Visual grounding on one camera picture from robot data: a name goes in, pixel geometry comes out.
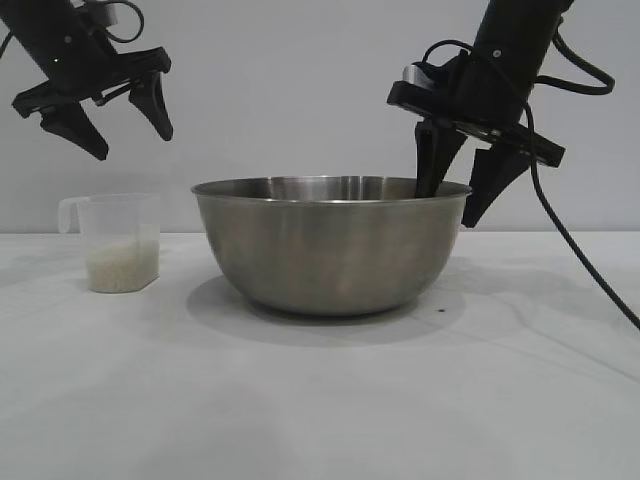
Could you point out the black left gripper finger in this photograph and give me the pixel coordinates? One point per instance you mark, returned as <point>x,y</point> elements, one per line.
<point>155,102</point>
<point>80,131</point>

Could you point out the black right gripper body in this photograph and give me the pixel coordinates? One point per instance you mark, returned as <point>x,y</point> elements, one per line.
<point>510,60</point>

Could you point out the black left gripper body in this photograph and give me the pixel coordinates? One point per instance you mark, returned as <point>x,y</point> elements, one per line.
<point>65,60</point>

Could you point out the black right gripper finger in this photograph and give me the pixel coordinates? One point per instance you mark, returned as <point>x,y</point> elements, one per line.
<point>492,180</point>
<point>432,155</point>

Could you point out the clear plastic measuring cup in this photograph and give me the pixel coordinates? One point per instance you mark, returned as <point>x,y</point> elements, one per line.
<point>125,220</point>

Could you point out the white uncooked rice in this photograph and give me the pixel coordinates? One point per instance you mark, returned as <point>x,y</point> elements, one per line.
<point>122,265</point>

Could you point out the stainless steel mixing bowl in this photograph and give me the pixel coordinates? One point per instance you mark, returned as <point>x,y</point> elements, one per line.
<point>325,250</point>

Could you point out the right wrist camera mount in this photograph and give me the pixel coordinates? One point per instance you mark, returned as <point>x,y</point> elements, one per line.
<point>417,77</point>

